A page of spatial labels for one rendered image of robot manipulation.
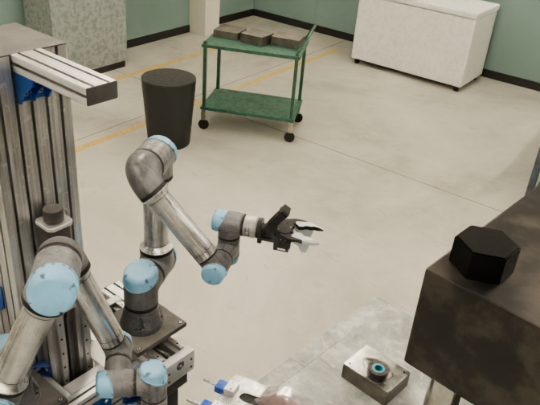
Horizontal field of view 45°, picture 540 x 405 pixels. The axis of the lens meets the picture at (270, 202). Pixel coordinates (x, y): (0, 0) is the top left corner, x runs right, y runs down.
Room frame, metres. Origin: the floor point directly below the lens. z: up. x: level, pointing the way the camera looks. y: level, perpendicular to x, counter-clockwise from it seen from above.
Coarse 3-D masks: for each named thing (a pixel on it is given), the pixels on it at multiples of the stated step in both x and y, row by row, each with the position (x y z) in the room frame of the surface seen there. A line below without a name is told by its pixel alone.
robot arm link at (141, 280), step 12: (132, 264) 1.78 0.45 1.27; (144, 264) 1.78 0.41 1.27; (156, 264) 1.81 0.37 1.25; (132, 276) 1.72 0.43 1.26; (144, 276) 1.72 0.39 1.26; (156, 276) 1.74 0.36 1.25; (132, 288) 1.70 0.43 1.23; (144, 288) 1.70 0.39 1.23; (156, 288) 1.74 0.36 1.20; (132, 300) 1.70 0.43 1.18; (144, 300) 1.70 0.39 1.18; (156, 300) 1.74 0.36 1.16
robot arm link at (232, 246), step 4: (220, 240) 1.80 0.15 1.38; (224, 240) 1.80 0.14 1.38; (228, 240) 1.79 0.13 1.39; (232, 240) 1.80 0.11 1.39; (236, 240) 1.81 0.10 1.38; (220, 244) 1.79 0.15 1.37; (224, 244) 1.79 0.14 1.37; (228, 244) 1.79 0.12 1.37; (232, 244) 1.80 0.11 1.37; (236, 244) 1.81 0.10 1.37; (216, 248) 1.77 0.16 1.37; (220, 248) 1.76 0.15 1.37; (224, 248) 1.77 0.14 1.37; (228, 248) 1.77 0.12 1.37; (232, 248) 1.79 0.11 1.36; (236, 248) 1.80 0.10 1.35; (232, 252) 1.77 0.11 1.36; (236, 252) 1.80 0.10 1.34; (232, 256) 1.76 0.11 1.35; (236, 256) 1.81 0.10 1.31; (236, 260) 1.81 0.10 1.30; (232, 264) 1.80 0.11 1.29
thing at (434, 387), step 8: (432, 384) 0.85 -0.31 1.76; (440, 384) 0.83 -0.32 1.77; (432, 392) 0.84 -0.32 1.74; (440, 392) 0.83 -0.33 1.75; (448, 392) 0.83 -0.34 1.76; (424, 400) 0.86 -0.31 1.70; (432, 400) 0.84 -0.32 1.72; (440, 400) 0.83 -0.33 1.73; (448, 400) 0.83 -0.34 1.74; (456, 400) 0.83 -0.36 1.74
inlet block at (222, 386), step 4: (204, 380) 1.68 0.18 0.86; (208, 380) 1.68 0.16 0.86; (220, 380) 1.68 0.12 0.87; (224, 380) 1.68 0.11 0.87; (232, 380) 1.67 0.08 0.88; (212, 384) 1.67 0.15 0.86; (216, 384) 1.66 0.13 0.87; (220, 384) 1.66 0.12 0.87; (224, 384) 1.66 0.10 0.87; (228, 384) 1.65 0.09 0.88; (232, 384) 1.65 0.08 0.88; (236, 384) 1.65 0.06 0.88; (216, 388) 1.64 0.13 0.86; (220, 388) 1.64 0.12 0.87; (224, 388) 1.63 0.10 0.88; (228, 388) 1.63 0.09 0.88; (232, 388) 1.63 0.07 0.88; (236, 388) 1.64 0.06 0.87; (216, 392) 1.64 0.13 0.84; (220, 392) 1.64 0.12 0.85; (224, 392) 1.63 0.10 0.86; (228, 392) 1.62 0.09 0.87; (232, 392) 1.61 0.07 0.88; (236, 392) 1.64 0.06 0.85; (232, 396) 1.61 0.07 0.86
